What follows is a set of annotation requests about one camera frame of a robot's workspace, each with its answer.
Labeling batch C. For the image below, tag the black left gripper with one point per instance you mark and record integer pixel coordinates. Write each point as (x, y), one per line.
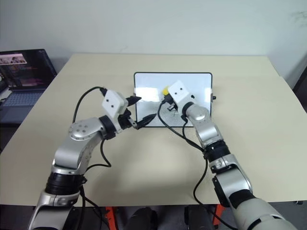
(124, 121)

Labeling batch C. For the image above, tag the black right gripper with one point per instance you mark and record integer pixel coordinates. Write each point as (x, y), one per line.
(172, 106)

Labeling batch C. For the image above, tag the yellow and black eraser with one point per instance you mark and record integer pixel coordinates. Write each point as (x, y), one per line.
(165, 91)

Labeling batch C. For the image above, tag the black framed whiteboard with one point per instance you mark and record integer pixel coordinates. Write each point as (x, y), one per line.
(148, 81)

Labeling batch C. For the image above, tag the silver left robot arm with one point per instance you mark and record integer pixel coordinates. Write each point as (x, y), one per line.
(72, 153)

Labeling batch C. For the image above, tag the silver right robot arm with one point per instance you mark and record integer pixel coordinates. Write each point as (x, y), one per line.
(230, 177)

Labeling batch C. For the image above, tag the dark rounded shape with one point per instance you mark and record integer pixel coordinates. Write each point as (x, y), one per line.
(144, 219)
(199, 219)

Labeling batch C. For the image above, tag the orange table leg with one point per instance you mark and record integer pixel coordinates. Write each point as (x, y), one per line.
(109, 216)
(219, 215)

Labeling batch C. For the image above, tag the open dark laptop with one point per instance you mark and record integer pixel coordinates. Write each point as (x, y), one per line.
(24, 72)

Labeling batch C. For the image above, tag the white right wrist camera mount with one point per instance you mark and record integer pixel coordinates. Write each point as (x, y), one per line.
(180, 92)

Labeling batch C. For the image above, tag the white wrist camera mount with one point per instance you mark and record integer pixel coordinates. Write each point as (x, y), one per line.
(112, 101)
(180, 92)

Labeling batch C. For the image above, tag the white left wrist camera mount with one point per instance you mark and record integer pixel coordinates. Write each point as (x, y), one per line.
(112, 101)

